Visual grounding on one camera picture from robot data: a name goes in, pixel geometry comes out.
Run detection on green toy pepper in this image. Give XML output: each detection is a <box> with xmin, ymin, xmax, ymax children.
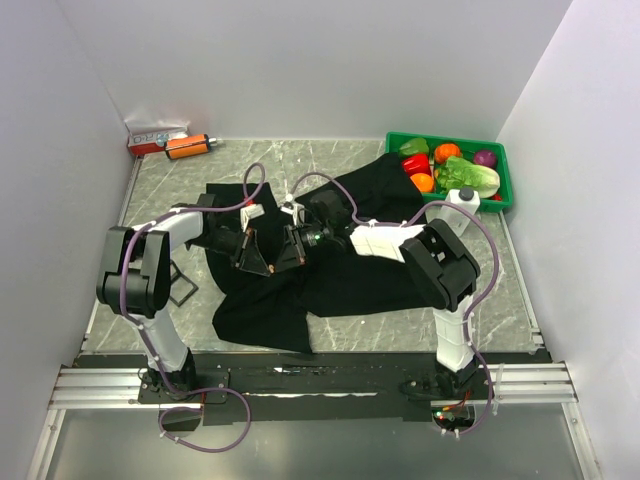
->
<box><xmin>398</xmin><ymin>137</ymin><xmax>430</xmax><ymax>158</ymax></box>

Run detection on aluminium rail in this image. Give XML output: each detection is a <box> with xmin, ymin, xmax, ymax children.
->
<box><xmin>48</xmin><ymin>363</ymin><xmax>577</xmax><ymax>410</ymax></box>

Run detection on purple toy onion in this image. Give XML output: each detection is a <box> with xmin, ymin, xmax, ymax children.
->
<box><xmin>473</xmin><ymin>149</ymin><xmax>498</xmax><ymax>169</ymax></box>

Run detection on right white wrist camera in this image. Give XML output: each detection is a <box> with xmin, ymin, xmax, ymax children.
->
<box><xmin>280</xmin><ymin>194</ymin><xmax>305</xmax><ymax>227</ymax></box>

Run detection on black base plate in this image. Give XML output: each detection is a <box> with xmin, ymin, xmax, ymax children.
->
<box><xmin>137</xmin><ymin>352</ymin><xmax>551</xmax><ymax>426</ymax></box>

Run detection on black square frame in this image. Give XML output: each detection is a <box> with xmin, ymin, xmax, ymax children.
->
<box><xmin>169</xmin><ymin>261</ymin><xmax>199</xmax><ymax>308</ymax></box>

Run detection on toy lettuce cabbage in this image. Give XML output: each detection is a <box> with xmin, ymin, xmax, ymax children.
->
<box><xmin>436</xmin><ymin>156</ymin><xmax>501</xmax><ymax>199</ymax></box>

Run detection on purple cable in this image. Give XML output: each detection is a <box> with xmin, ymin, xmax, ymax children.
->
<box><xmin>119</xmin><ymin>162</ymin><xmax>266</xmax><ymax>454</ymax></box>
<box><xmin>287</xmin><ymin>172</ymin><xmax>501</xmax><ymax>436</ymax></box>

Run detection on black garment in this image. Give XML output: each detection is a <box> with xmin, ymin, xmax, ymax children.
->
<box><xmin>206</xmin><ymin>153</ymin><xmax>432</xmax><ymax>353</ymax></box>

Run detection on red toy pepper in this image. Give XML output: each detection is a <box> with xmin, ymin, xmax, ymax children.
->
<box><xmin>402</xmin><ymin>153</ymin><xmax>431</xmax><ymax>176</ymax></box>

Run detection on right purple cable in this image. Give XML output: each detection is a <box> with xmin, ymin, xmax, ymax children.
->
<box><xmin>287</xmin><ymin>172</ymin><xmax>501</xmax><ymax>436</ymax></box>

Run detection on orange toy fruit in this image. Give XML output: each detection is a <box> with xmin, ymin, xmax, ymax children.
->
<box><xmin>410</xmin><ymin>173</ymin><xmax>435</xmax><ymax>193</ymax></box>

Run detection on orange toy pumpkin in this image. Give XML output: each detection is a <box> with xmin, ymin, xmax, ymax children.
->
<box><xmin>434</xmin><ymin>143</ymin><xmax>462</xmax><ymax>165</ymax></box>

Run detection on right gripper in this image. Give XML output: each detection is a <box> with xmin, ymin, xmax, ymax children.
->
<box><xmin>274</xmin><ymin>223</ymin><xmax>333</xmax><ymax>274</ymax></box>

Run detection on orange cylinder tool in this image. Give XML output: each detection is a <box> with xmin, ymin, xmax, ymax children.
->
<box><xmin>164</xmin><ymin>134</ymin><xmax>219</xmax><ymax>161</ymax></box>

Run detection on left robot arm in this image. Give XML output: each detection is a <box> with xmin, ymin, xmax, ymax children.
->
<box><xmin>96</xmin><ymin>194</ymin><xmax>271</xmax><ymax>402</ymax></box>

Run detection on green plastic crate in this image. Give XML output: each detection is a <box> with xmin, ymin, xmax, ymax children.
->
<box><xmin>385</xmin><ymin>132</ymin><xmax>513</xmax><ymax>213</ymax></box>

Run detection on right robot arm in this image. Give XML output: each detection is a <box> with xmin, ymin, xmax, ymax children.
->
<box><xmin>271</xmin><ymin>191</ymin><xmax>480</xmax><ymax>399</ymax></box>

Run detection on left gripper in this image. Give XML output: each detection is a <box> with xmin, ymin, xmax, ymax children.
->
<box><xmin>189</xmin><ymin>226</ymin><xmax>271</xmax><ymax>277</ymax></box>

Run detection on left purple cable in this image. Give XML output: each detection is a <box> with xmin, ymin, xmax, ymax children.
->
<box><xmin>119</xmin><ymin>162</ymin><xmax>266</xmax><ymax>454</ymax></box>

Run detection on red white box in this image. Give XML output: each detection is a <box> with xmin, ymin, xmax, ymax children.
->
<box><xmin>127</xmin><ymin>121</ymin><xmax>189</xmax><ymax>157</ymax></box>

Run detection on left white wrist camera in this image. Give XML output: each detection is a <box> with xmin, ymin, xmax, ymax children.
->
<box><xmin>240</xmin><ymin>201</ymin><xmax>265</xmax><ymax>231</ymax></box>

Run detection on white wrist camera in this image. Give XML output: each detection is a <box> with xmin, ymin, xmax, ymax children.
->
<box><xmin>240</xmin><ymin>201</ymin><xmax>265</xmax><ymax>231</ymax></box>
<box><xmin>280</xmin><ymin>194</ymin><xmax>305</xmax><ymax>227</ymax></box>

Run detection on white plastic bottle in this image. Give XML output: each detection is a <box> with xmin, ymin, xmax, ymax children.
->
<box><xmin>436</xmin><ymin>187</ymin><xmax>480</xmax><ymax>237</ymax></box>

